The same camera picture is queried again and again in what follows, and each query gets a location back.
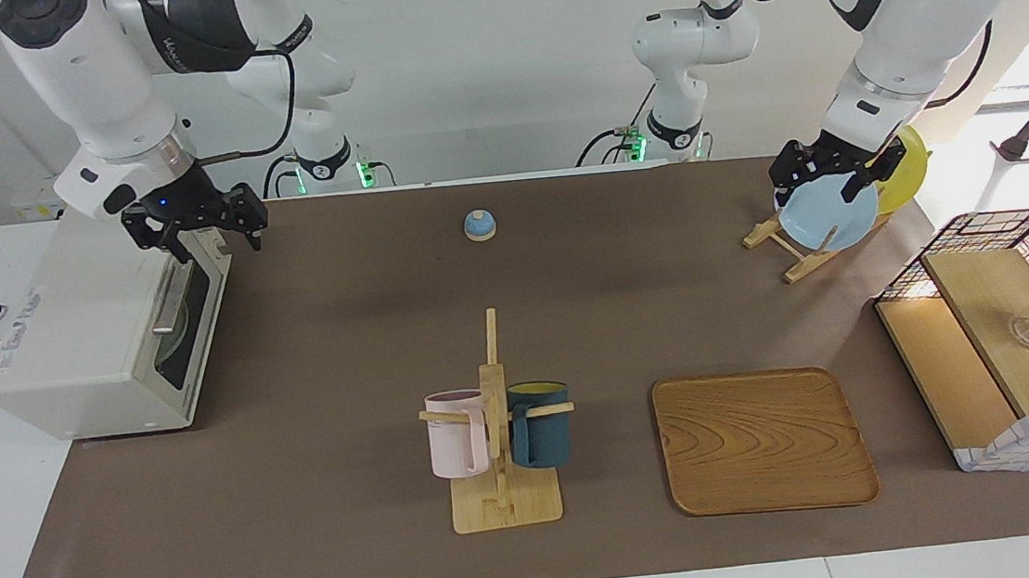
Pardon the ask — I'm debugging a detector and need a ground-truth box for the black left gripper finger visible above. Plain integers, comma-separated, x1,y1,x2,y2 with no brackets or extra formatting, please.
838,143,910,203
768,141,811,210

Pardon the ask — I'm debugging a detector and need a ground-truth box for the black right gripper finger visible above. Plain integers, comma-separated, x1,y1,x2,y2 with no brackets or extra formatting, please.
122,201,199,270
226,186,272,255

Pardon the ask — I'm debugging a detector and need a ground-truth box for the glass oven door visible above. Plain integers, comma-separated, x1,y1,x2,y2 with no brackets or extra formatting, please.
126,228,247,427

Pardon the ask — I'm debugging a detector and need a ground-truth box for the cream toaster oven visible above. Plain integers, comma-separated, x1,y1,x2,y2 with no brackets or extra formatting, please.
0,202,248,446

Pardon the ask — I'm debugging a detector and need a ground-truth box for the yellow plate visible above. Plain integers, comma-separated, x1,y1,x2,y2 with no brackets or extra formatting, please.
868,124,934,215

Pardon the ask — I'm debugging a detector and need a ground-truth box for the light blue plate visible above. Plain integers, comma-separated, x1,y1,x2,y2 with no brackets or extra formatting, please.
776,173,882,255

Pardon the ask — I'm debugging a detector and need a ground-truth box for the wooden plate rack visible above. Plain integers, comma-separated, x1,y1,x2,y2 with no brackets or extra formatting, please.
741,205,896,288

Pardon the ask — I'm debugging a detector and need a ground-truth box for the brown table mat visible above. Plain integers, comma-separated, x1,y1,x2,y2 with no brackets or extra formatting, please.
0,131,1029,578

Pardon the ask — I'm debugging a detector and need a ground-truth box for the wooden serving tray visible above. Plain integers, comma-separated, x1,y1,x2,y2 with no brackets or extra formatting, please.
650,362,881,522

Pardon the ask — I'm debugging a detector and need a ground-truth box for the pink mug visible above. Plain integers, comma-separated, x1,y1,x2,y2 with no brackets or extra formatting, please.
423,388,495,481

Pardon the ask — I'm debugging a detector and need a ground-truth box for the dark teal mug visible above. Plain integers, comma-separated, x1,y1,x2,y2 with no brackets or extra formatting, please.
504,379,575,472

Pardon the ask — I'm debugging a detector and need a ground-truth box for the wooden mug tree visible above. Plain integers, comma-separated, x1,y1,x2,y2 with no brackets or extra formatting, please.
411,302,585,536

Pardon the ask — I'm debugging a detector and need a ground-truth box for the black base cable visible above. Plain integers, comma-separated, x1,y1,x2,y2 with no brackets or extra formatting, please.
259,152,302,200
570,81,664,168

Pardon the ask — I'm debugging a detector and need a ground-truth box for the white wall socket box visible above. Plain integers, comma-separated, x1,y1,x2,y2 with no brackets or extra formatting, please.
11,196,67,224

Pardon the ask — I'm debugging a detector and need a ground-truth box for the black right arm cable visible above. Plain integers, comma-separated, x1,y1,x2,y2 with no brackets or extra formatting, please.
177,45,303,167

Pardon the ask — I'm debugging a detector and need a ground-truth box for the wire basket with wooden shelves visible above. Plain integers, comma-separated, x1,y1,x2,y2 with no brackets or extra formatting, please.
868,209,1029,483

